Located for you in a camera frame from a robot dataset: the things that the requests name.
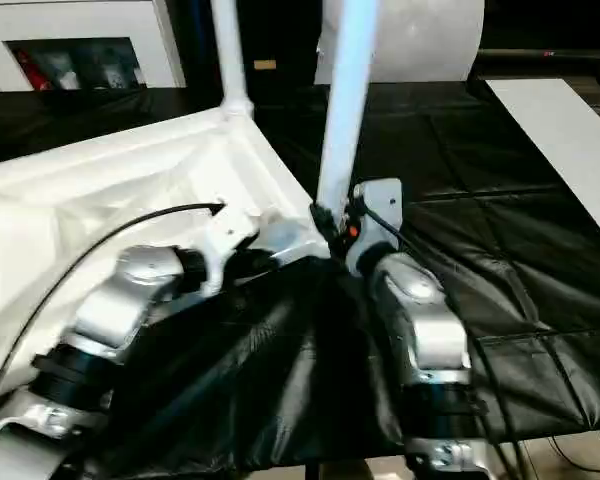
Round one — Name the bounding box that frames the white plastic table leg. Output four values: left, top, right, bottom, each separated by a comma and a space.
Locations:
209, 0, 257, 119
314, 0, 382, 219

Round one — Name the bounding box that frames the black box with yellow label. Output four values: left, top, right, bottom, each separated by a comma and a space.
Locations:
174, 0, 327, 93

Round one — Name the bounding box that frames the white cabinet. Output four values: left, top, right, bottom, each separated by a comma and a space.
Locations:
0, 0, 187, 95

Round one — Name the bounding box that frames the white flat board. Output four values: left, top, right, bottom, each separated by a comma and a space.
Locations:
484, 77, 600, 253

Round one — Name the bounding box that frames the white plastic table top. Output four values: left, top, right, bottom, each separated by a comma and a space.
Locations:
0, 106, 333, 403

